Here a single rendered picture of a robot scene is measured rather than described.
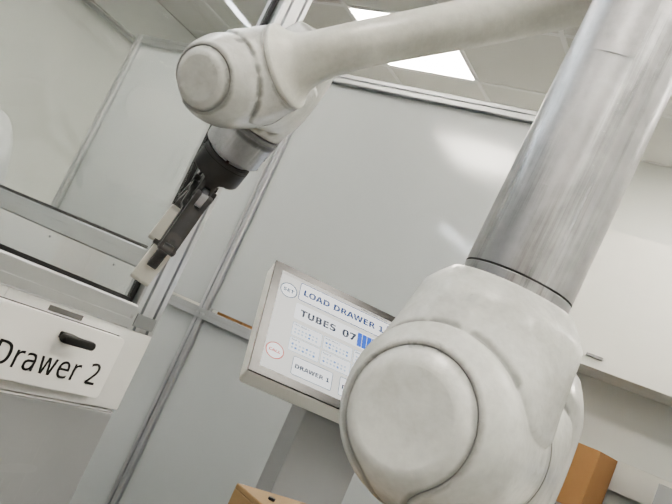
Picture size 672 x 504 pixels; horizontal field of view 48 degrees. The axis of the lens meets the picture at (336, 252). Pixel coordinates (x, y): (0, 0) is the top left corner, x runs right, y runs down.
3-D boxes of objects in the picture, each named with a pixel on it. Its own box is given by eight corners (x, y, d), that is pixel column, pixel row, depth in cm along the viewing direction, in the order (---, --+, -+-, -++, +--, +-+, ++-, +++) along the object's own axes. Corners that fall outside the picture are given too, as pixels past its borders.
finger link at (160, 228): (171, 204, 119) (172, 203, 120) (147, 237, 121) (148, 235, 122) (187, 215, 120) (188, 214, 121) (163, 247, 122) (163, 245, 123)
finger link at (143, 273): (175, 250, 108) (174, 252, 108) (147, 285, 111) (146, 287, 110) (157, 238, 107) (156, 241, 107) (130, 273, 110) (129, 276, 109)
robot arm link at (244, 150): (280, 133, 113) (256, 163, 115) (230, 95, 110) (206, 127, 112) (278, 152, 105) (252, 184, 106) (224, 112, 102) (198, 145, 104)
